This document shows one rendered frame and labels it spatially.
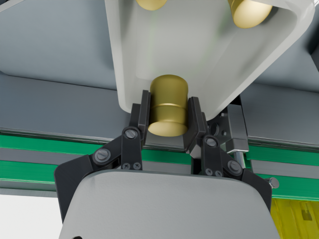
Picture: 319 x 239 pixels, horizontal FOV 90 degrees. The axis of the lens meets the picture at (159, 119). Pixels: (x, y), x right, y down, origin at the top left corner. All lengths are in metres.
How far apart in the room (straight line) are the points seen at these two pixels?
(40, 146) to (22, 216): 0.23
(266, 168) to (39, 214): 0.53
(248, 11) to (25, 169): 0.41
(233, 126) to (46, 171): 0.35
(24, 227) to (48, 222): 0.05
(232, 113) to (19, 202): 0.55
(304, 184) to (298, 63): 0.21
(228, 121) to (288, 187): 0.14
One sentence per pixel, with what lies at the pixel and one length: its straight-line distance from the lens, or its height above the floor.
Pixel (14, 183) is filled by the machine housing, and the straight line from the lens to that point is 0.63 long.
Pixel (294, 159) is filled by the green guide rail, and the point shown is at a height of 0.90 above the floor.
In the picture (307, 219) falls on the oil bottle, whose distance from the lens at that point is 0.53.
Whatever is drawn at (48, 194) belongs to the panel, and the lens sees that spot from 0.55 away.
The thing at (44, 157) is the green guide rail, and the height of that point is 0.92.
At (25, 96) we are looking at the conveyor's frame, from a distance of 0.44.
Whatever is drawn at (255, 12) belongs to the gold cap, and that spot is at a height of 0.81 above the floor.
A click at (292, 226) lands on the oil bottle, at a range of 0.50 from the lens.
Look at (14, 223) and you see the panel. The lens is 0.58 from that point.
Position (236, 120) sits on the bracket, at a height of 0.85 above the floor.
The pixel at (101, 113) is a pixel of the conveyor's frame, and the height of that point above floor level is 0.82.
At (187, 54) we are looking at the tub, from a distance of 0.28.
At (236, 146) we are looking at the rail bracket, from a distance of 0.28.
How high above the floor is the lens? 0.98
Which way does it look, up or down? 26 degrees down
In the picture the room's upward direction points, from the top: 176 degrees counter-clockwise
